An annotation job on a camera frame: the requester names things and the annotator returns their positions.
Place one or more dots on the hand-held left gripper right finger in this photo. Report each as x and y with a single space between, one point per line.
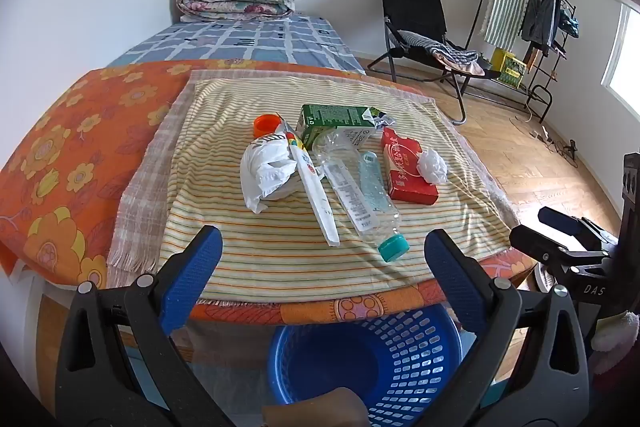
455 277

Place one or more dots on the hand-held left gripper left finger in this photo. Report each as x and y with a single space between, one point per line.
195 272

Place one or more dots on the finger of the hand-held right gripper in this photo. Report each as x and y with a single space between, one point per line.
560 218
545 249

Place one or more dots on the clear bottle with teal cap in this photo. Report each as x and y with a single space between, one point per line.
380 202

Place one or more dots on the red cardboard box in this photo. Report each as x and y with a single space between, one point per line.
405 177

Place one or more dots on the white tissue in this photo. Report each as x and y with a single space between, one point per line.
432 167

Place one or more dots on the white plastic bag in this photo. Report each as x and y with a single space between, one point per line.
265 172

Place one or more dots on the blue plastic basket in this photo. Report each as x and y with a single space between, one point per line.
350 357

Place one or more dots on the clear plastic bottle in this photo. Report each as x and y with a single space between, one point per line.
345 192

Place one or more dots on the white toothpaste tube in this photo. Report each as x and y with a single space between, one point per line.
315 197

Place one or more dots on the orange cup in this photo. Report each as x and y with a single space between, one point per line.
265 124

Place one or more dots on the green carton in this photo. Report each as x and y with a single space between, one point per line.
330 117

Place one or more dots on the yellow striped cloth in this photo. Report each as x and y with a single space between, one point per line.
260 257

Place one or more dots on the beige plaid cloth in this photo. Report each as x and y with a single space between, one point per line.
145 187

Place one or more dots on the yellow crate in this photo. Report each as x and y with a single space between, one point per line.
510 67

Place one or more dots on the pink cloth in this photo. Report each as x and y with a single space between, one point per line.
470 69

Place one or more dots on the window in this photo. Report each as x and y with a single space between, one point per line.
627 52

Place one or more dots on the tan rounded object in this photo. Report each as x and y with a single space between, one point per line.
315 409

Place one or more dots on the orange floral blanket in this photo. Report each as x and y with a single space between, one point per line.
75 132

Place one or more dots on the teal garment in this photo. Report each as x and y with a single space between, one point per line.
570 26

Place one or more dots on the dark jacket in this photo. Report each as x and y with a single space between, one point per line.
540 17

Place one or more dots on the dark striped cloth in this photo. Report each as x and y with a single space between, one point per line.
435 44

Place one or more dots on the blue checked bedsheet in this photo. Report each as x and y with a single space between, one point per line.
250 39

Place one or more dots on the black folding chair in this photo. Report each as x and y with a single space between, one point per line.
410 2

